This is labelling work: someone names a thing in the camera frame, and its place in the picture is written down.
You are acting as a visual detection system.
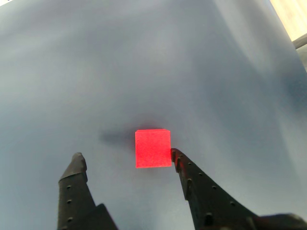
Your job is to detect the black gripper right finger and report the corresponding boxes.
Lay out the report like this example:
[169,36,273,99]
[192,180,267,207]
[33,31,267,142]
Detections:
[170,148,263,230]

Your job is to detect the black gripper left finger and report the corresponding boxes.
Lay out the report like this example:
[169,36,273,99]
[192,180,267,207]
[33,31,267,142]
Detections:
[57,151,118,230]

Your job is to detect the red cube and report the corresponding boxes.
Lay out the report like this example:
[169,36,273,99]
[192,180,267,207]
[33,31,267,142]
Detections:
[134,129,172,169]

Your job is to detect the dark grey mat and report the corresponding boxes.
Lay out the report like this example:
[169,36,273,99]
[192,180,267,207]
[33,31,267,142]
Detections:
[0,0,307,230]

